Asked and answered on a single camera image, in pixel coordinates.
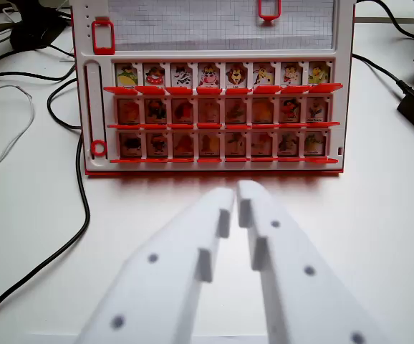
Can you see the red board flap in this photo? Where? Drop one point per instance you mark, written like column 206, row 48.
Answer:
column 180, row 125

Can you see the red and white game board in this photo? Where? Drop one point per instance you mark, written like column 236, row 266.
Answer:
column 214, row 46

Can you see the black rounded object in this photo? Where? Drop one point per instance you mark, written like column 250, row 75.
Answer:
column 31, row 36

